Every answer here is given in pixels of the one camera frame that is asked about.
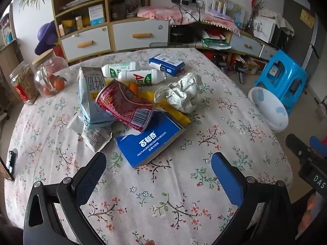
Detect yellow snack wrapper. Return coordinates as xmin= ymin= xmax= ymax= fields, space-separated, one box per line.
xmin=138 ymin=91 xmax=191 ymax=127

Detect crushed red drink can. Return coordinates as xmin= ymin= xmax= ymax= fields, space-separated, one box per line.
xmin=96 ymin=80 xmax=155 ymax=132

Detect blue biscuit box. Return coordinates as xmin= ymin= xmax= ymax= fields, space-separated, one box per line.
xmin=115 ymin=111 xmax=186 ymax=168

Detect plastic jar red label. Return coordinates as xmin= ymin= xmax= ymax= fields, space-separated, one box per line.
xmin=9 ymin=61 xmax=39 ymax=105

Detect floral tablecloth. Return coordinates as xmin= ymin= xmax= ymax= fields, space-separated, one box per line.
xmin=4 ymin=48 xmax=293 ymax=244

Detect white bottle red letters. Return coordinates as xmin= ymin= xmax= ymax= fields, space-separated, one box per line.
xmin=118 ymin=69 xmax=167 ymax=86

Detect white bottle green label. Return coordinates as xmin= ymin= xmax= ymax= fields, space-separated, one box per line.
xmin=101 ymin=61 xmax=139 ymax=78

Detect glass jar with oranges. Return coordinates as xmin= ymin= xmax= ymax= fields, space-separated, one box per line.
xmin=32 ymin=49 xmax=71 ymax=97

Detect blue plastic stool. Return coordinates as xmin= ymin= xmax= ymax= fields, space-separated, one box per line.
xmin=254 ymin=50 xmax=308 ymax=114

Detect torn white snack packet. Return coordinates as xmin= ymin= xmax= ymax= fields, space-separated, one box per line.
xmin=67 ymin=115 xmax=112 ymax=153

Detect light blue milk carton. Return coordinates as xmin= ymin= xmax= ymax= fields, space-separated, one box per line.
xmin=77 ymin=67 xmax=115 ymax=129

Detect small blue white carton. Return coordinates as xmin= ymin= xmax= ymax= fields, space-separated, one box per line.
xmin=149 ymin=54 xmax=185 ymax=76

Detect white trash bin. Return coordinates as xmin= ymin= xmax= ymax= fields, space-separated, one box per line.
xmin=248 ymin=87 xmax=289 ymax=133

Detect silver foil wrapper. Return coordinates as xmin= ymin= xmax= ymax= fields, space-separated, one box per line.
xmin=153 ymin=72 xmax=202 ymax=114

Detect black phone on table edge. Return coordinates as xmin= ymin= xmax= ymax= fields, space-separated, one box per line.
xmin=7 ymin=148 xmax=18 ymax=175

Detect low tv cabinet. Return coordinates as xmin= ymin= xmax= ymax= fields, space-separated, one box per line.
xmin=168 ymin=21 xmax=278 ymax=61

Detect person's right hand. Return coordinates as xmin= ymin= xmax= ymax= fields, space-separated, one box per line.
xmin=298 ymin=194 xmax=316 ymax=233

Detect wooden cabinet with drawers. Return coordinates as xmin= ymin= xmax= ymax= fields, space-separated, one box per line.
xmin=52 ymin=0 xmax=170 ymax=62

